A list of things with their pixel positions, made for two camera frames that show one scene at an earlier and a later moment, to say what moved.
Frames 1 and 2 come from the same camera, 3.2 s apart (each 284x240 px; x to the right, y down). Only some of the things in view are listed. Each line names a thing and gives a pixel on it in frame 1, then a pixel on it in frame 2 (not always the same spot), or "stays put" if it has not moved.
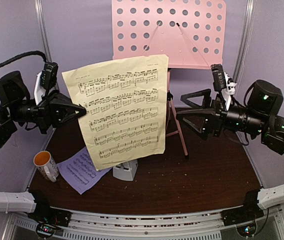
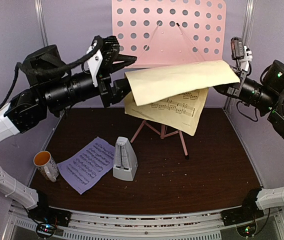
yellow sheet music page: [126, 104] -> [174, 96]
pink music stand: [192, 33] stays put
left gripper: [55, 112] -> [120, 89]
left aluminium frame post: [40, 9] stays put
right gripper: [215, 119] -> [230, 89]
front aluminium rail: [90, 224] stays put
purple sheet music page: [80, 171] stays put
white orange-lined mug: [46, 165] stays put
